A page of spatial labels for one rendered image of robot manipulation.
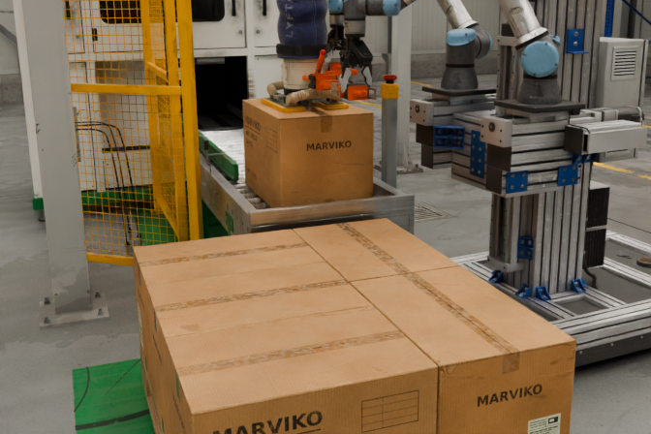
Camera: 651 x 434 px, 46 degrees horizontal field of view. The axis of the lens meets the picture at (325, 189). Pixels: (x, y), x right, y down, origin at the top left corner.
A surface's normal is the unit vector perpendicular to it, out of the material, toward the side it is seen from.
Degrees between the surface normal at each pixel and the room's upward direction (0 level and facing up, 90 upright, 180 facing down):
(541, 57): 97
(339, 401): 90
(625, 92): 90
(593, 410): 0
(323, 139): 90
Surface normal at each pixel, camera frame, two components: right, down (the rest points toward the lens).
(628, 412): -0.01, -0.97
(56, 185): 0.34, 0.22
